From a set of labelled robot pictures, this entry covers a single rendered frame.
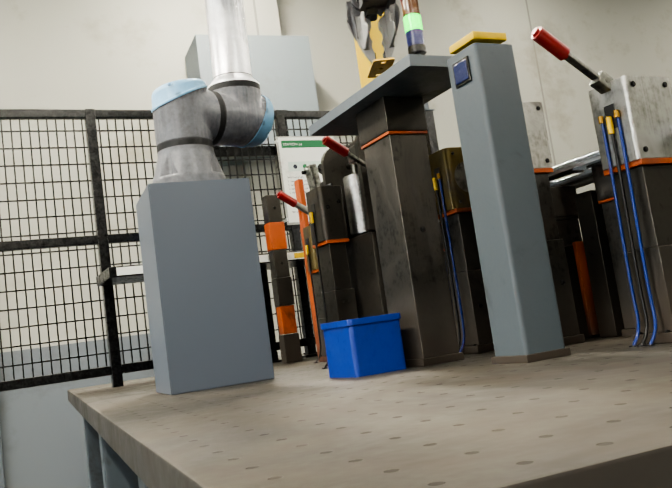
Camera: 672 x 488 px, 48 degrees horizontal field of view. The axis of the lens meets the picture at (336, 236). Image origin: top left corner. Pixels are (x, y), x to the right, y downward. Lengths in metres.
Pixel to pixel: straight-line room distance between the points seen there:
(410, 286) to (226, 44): 0.74
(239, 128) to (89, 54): 3.16
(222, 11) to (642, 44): 5.18
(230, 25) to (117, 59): 3.06
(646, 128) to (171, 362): 0.90
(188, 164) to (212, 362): 0.39
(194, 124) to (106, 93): 3.12
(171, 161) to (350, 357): 0.59
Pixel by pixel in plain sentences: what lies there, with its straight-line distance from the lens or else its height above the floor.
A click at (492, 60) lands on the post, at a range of 1.11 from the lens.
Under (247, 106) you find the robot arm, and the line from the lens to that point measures 1.67.
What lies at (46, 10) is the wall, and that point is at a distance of 4.86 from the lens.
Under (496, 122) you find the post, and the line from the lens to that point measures 1.08.
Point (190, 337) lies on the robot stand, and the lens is 1.47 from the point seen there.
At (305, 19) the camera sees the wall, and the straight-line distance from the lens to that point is 5.16.
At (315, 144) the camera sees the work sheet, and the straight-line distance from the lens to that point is 2.69.
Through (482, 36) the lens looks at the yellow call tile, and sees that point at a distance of 1.12.
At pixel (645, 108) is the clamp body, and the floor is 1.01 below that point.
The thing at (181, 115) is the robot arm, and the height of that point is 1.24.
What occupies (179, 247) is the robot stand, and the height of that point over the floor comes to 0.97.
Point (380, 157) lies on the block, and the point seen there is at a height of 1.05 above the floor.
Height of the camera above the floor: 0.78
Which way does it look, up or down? 7 degrees up
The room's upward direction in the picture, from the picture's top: 8 degrees counter-clockwise
